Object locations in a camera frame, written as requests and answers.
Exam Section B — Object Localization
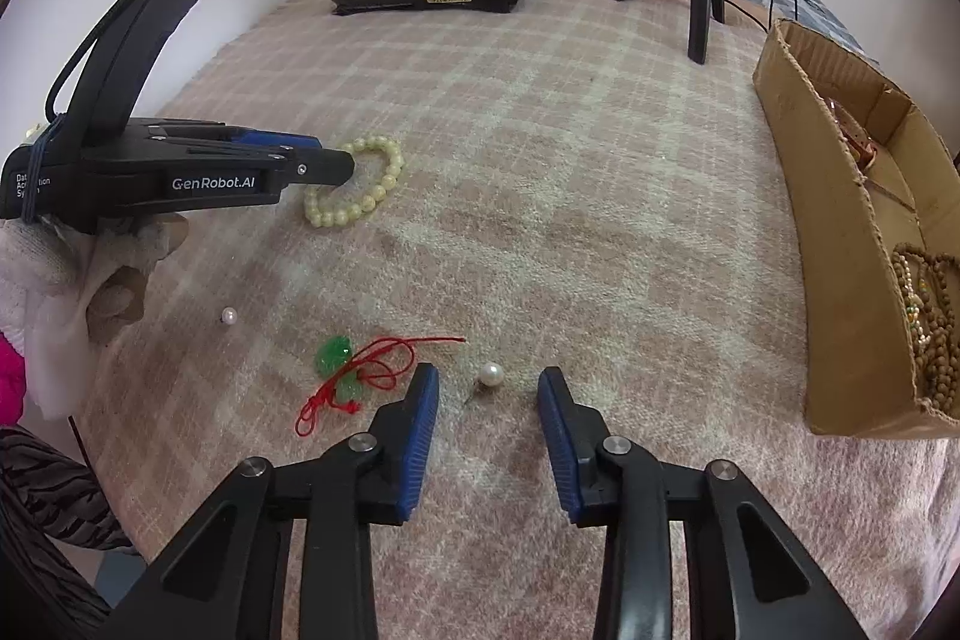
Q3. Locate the cream bead bracelet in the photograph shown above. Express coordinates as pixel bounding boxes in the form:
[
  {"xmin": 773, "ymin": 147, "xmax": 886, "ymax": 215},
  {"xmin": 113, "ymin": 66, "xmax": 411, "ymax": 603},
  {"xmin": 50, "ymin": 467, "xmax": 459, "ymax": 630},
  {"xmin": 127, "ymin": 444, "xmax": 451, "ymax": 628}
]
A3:
[{"xmin": 304, "ymin": 134, "xmax": 404, "ymax": 229}]

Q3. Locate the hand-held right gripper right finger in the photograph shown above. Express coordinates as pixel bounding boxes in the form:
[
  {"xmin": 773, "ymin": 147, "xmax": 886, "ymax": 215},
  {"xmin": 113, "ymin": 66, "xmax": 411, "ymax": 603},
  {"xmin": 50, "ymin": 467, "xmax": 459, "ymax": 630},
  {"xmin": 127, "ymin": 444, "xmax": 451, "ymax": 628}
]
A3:
[{"xmin": 536, "ymin": 366, "xmax": 863, "ymax": 640}]

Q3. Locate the pearl stud earring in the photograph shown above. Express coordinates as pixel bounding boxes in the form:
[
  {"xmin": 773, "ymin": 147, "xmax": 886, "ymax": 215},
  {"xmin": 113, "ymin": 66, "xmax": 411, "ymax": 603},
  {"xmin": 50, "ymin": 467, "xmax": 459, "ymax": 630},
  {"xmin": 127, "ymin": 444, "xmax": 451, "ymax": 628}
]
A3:
[{"xmin": 463, "ymin": 362, "xmax": 503, "ymax": 406}]

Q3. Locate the cardboard box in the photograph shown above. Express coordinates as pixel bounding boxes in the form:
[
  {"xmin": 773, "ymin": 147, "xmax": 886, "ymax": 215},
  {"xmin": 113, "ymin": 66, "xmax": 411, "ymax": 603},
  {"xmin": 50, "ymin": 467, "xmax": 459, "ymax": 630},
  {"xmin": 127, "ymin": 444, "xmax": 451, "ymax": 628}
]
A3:
[{"xmin": 752, "ymin": 17, "xmax": 960, "ymax": 438}]

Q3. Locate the green pendant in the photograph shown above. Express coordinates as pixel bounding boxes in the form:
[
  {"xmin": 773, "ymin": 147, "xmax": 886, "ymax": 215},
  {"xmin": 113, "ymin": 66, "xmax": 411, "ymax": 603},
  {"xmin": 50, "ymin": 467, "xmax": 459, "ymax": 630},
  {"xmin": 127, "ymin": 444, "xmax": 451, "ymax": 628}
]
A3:
[{"xmin": 295, "ymin": 335, "xmax": 467, "ymax": 437}]

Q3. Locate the brown bead necklace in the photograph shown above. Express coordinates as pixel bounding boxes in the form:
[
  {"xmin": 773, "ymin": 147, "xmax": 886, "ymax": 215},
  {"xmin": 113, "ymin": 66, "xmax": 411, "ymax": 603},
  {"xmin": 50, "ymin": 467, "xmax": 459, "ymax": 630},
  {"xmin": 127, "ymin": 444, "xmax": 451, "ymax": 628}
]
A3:
[{"xmin": 891, "ymin": 241, "xmax": 960, "ymax": 420}]

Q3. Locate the zebra striped dark clothing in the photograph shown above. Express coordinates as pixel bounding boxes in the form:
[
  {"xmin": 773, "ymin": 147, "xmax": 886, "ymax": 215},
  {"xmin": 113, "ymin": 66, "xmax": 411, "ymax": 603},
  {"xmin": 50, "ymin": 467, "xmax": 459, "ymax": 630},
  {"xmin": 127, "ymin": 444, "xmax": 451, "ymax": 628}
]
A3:
[{"xmin": 0, "ymin": 426, "xmax": 136, "ymax": 618}]

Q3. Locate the person's left hand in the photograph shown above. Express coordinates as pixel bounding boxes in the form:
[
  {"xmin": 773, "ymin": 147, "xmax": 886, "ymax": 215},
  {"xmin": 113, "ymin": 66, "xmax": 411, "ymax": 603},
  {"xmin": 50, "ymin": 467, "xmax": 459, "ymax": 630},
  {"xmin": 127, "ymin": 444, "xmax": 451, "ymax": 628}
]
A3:
[{"xmin": 0, "ymin": 212, "xmax": 188, "ymax": 420}]

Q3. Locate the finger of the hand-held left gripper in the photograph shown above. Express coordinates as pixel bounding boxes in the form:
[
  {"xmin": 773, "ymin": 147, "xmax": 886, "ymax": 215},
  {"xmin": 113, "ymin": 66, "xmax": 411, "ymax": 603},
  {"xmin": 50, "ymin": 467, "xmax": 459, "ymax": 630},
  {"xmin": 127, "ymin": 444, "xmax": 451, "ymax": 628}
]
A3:
[
  {"xmin": 146, "ymin": 121, "xmax": 325, "ymax": 155},
  {"xmin": 165, "ymin": 145, "xmax": 355, "ymax": 189}
]

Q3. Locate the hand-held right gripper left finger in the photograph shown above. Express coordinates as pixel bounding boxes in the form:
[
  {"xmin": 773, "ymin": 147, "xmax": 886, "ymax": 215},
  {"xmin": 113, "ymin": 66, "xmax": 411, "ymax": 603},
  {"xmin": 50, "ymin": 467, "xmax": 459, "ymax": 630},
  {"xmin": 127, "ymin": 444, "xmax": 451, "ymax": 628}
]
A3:
[{"xmin": 97, "ymin": 362, "xmax": 441, "ymax": 640}]

